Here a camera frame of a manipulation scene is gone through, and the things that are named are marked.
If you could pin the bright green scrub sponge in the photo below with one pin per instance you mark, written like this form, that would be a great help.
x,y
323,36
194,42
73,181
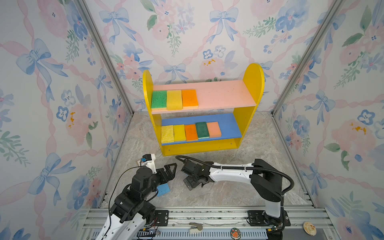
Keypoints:
x,y
159,100

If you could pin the yellow scrub sponge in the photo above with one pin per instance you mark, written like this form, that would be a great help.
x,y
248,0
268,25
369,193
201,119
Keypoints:
x,y
179,133

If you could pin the dark green scrub sponge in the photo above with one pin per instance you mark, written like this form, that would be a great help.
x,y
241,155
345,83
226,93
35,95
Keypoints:
x,y
202,130

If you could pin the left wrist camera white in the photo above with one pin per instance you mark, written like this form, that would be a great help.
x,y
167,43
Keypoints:
x,y
148,160

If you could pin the porous yellow sponge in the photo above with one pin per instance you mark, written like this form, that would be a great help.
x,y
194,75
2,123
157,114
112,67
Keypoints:
x,y
167,134

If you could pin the pink upper shelf board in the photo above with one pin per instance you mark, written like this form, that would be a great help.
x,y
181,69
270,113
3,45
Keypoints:
x,y
214,95

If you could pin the round beige disc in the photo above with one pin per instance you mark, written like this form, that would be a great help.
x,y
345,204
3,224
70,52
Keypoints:
x,y
309,228

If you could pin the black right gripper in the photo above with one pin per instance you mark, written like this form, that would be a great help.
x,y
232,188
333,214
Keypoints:
x,y
188,182

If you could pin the beige clip on rail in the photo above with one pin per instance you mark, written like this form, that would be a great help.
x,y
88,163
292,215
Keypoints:
x,y
195,228

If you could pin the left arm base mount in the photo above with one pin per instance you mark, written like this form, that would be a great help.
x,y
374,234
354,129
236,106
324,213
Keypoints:
x,y
157,218

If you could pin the orange scrub sponge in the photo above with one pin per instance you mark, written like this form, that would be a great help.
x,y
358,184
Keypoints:
x,y
191,133

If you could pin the pale yellow sponge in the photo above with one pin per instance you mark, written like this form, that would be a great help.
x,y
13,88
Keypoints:
x,y
190,100

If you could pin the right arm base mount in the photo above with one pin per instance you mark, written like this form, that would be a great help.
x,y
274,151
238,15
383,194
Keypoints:
x,y
258,218

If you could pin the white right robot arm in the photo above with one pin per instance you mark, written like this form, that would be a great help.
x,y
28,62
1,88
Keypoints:
x,y
265,179

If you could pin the light blue sponge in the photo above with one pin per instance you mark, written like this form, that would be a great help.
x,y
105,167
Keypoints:
x,y
163,189

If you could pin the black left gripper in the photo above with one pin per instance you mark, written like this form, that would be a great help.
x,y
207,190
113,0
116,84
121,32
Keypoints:
x,y
169,175

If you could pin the round sticker badge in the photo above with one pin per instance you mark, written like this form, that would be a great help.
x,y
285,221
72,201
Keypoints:
x,y
235,234

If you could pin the yellow shelf unit frame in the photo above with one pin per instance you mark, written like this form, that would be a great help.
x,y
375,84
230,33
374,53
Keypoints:
x,y
243,116

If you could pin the pink orange sponge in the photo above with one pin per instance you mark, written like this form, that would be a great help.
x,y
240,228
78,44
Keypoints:
x,y
214,130

